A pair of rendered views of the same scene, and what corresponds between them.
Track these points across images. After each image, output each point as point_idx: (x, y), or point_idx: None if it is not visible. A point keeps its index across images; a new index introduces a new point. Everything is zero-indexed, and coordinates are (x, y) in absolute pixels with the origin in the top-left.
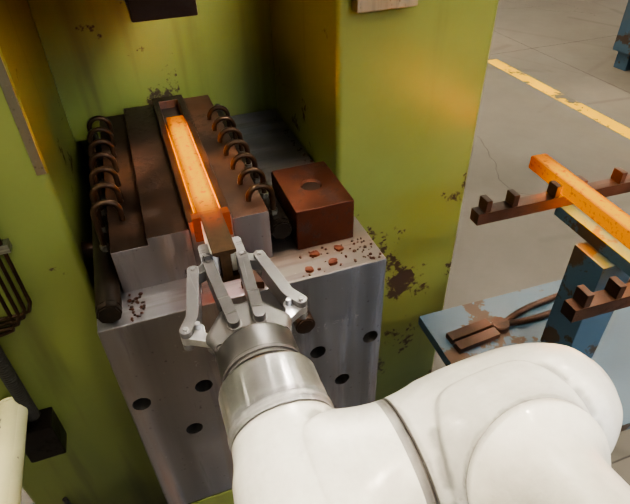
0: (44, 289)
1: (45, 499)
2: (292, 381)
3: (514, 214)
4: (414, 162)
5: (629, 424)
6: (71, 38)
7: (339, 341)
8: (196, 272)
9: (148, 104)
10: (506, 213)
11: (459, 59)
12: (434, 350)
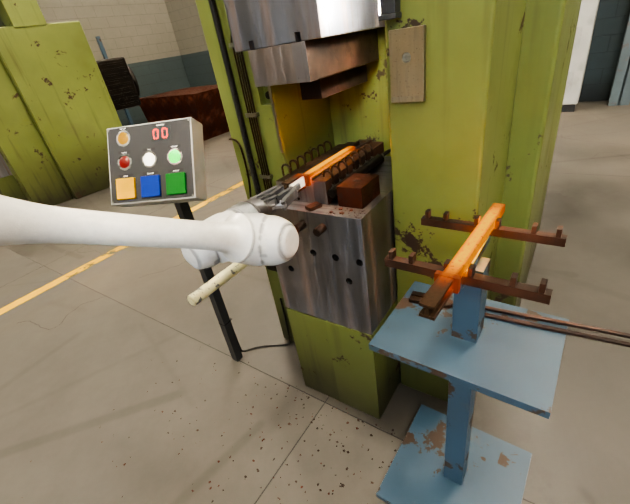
0: None
1: (275, 294)
2: (239, 208)
3: (445, 226)
4: (436, 191)
5: (444, 374)
6: (340, 109)
7: (344, 257)
8: (274, 187)
9: None
10: (439, 223)
11: (460, 134)
12: None
